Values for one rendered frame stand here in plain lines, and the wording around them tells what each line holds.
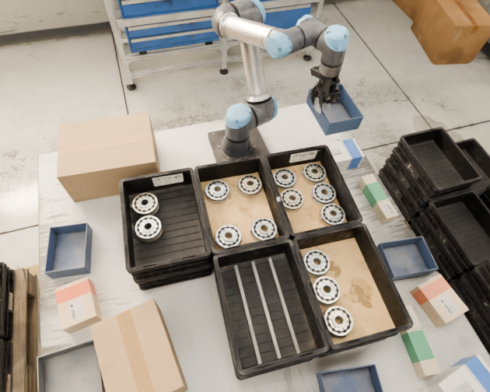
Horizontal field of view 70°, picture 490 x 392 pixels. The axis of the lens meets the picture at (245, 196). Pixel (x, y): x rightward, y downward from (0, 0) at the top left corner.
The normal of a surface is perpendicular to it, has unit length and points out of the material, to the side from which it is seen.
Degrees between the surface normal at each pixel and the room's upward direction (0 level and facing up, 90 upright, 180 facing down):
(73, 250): 0
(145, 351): 0
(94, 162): 0
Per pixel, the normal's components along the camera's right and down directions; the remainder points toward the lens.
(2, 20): 0.30, 0.82
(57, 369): 0.05, -0.53
